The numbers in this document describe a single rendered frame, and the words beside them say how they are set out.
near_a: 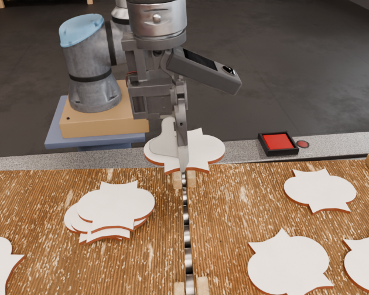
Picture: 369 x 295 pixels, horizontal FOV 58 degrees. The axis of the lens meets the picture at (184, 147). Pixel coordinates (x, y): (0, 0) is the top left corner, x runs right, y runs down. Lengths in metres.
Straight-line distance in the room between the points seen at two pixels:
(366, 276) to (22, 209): 0.59
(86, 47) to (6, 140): 1.87
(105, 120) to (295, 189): 0.52
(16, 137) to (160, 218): 2.15
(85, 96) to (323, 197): 0.64
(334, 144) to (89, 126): 0.63
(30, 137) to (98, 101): 1.73
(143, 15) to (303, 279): 0.43
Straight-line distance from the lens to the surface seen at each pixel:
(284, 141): 0.83
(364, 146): 0.92
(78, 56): 0.91
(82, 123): 0.93
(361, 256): 0.62
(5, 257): 0.62
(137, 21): 0.44
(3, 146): 2.63
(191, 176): 0.65
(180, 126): 0.47
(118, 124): 0.92
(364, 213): 0.70
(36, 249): 0.62
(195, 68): 0.47
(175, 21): 0.44
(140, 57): 0.46
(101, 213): 0.61
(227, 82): 0.49
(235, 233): 0.60
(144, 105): 0.48
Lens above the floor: 1.40
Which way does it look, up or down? 38 degrees down
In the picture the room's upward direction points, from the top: straight up
